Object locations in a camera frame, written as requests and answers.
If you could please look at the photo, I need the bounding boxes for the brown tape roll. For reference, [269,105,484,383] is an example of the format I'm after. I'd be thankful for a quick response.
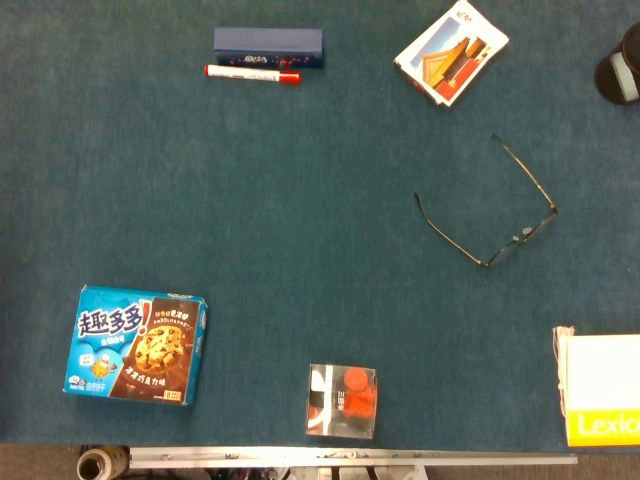
[76,446,132,480]

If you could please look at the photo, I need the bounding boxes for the teal blue table cloth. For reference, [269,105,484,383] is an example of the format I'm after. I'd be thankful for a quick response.
[0,0,640,454]

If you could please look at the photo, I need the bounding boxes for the pale teal eraser block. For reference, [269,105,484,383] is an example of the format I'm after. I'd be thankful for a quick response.
[610,53,640,101]

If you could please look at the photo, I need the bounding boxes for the black mesh pen holder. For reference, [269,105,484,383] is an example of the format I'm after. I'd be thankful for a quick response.
[593,22,640,106]

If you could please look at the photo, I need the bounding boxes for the clear box with red caps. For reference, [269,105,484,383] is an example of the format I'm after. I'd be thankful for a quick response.
[305,363,378,441]

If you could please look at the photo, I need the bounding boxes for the navy blue rectangular box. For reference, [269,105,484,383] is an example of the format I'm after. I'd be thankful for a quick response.
[213,26,324,70]

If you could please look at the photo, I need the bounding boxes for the white yellow Lexicon book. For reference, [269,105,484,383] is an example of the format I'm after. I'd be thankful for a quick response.
[552,325,640,448]

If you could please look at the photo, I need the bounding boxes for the red white marker pen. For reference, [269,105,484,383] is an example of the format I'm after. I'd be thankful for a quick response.
[203,63,302,86]

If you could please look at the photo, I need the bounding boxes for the blue chocolate cookie box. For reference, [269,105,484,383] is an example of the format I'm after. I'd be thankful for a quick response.
[62,284,209,407]

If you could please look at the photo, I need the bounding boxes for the thin black metal eyeglasses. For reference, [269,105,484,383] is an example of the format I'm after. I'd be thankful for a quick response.
[413,132,559,271]

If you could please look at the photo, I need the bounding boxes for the stack of picture cards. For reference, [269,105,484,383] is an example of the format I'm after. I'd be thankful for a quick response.
[393,0,511,109]

